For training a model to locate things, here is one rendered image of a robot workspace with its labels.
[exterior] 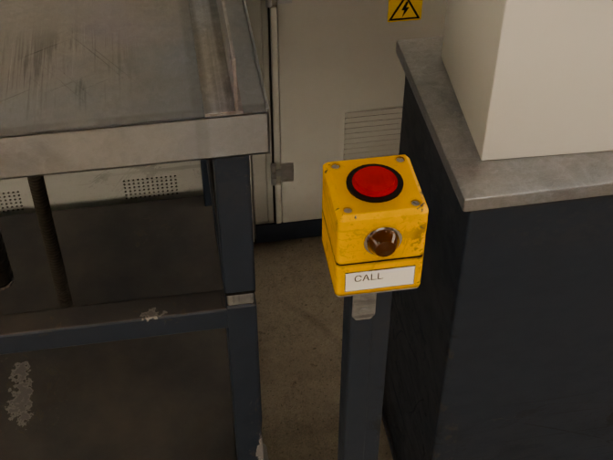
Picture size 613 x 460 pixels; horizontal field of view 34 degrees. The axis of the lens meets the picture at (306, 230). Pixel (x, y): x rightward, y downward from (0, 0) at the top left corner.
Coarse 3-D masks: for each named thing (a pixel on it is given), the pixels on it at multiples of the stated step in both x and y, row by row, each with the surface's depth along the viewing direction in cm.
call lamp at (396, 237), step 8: (376, 232) 86; (384, 232) 86; (392, 232) 86; (368, 240) 86; (376, 240) 86; (384, 240) 85; (392, 240) 86; (400, 240) 87; (368, 248) 87; (376, 248) 86; (384, 248) 86; (392, 248) 86; (384, 256) 87
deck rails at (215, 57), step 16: (192, 0) 119; (208, 0) 119; (192, 16) 117; (208, 16) 117; (224, 16) 105; (192, 32) 115; (208, 32) 114; (224, 32) 107; (208, 48) 112; (224, 48) 111; (208, 64) 110; (224, 64) 110; (208, 80) 108; (224, 80) 108; (208, 96) 105; (224, 96) 105; (240, 96) 106; (208, 112) 103; (224, 112) 103; (240, 112) 104
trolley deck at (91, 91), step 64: (0, 0) 120; (64, 0) 120; (128, 0) 120; (0, 64) 110; (64, 64) 110; (128, 64) 110; (192, 64) 110; (256, 64) 110; (0, 128) 102; (64, 128) 102; (128, 128) 103; (192, 128) 104; (256, 128) 105
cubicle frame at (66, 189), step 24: (120, 168) 192; (144, 168) 193; (168, 168) 194; (192, 168) 195; (0, 192) 191; (24, 192) 192; (48, 192) 193; (72, 192) 194; (96, 192) 195; (120, 192) 196; (144, 192) 197; (168, 192) 198; (192, 192) 199
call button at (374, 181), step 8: (368, 168) 88; (376, 168) 88; (384, 168) 88; (360, 176) 87; (368, 176) 87; (376, 176) 87; (384, 176) 87; (392, 176) 88; (352, 184) 87; (360, 184) 87; (368, 184) 87; (376, 184) 87; (384, 184) 87; (392, 184) 87; (360, 192) 86; (368, 192) 86; (376, 192) 86; (384, 192) 86; (392, 192) 87
